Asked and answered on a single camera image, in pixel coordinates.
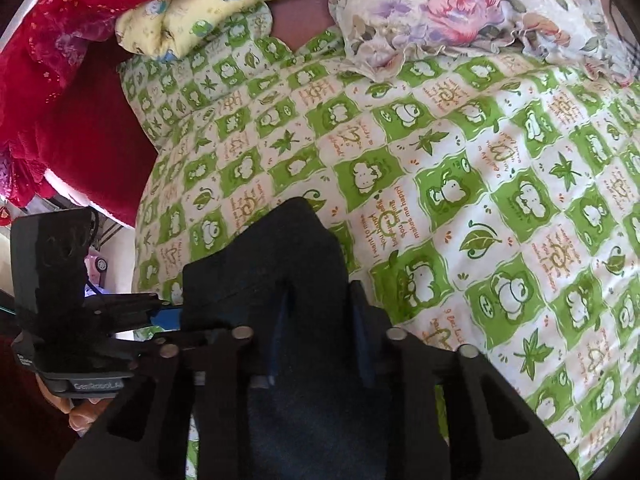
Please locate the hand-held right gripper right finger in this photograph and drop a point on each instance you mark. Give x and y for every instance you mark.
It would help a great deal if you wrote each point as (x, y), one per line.
(425, 385)

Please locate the black pants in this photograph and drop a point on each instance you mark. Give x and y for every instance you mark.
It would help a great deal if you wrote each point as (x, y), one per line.
(300, 260)

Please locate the green white printed bedsheet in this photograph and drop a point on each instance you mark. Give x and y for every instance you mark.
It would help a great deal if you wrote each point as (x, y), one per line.
(450, 160)

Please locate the red sequined blanket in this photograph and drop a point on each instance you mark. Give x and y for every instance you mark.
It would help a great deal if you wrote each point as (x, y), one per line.
(75, 85)

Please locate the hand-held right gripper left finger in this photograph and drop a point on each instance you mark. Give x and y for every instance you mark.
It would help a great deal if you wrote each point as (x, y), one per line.
(220, 385)

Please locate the floral ruffled pillow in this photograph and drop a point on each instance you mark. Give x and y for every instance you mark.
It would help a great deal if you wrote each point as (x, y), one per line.
(450, 5)

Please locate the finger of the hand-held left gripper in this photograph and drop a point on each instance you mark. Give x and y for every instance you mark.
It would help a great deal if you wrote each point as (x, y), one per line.
(145, 315)

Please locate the mauve mattress cover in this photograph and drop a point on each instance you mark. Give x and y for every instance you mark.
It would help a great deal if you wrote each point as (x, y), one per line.
(305, 20)

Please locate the person's left hand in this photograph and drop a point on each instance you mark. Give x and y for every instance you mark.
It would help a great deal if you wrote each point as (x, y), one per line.
(82, 415)

